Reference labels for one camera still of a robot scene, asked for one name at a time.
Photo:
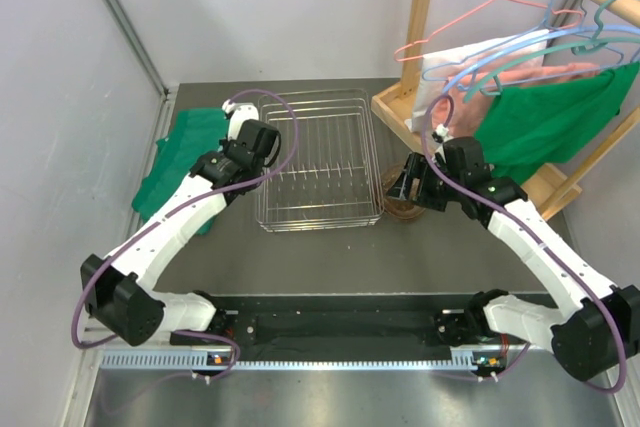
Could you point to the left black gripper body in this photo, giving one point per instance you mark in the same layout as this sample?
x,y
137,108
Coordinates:
x,y
225,145

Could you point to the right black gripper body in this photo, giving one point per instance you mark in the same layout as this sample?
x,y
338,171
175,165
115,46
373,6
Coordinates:
x,y
452,194

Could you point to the amber glass plate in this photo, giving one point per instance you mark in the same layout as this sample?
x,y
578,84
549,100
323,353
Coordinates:
x,y
401,210

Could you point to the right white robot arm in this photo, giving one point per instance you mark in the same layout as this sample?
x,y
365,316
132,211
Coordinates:
x,y
594,324

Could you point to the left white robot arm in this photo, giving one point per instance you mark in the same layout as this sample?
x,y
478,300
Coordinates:
x,y
119,290

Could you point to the pink hanging garment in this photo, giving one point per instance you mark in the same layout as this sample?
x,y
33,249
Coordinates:
x,y
467,116

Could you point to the folded green t-shirt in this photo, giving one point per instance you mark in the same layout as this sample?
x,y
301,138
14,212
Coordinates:
x,y
195,132

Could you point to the green hanging garment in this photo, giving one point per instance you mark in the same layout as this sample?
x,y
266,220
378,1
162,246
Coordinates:
x,y
528,127

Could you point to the white hanging garment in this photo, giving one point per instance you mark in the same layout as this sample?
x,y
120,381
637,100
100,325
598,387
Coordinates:
x,y
438,67

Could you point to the teal plastic hanger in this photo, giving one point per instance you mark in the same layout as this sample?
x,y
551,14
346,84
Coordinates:
x,y
558,41

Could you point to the light blue plastic hanger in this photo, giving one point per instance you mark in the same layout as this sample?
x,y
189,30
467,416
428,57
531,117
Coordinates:
x,y
621,39

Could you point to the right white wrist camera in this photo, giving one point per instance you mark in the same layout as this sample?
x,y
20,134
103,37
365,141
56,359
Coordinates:
x,y
441,134

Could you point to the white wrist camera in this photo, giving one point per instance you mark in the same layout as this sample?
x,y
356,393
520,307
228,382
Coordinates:
x,y
441,134
237,114

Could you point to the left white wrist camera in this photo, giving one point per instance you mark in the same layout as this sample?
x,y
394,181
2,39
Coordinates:
x,y
237,114

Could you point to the wire dish rack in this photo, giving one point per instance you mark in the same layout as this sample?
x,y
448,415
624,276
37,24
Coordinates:
x,y
333,181

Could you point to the pink wire hanger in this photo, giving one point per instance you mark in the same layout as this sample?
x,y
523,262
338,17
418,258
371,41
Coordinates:
x,y
480,7

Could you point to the slotted cable duct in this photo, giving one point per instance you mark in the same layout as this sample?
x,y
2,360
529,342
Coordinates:
x,y
211,360

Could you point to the aluminium frame profile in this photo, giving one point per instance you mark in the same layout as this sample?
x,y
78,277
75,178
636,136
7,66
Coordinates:
x,y
134,42

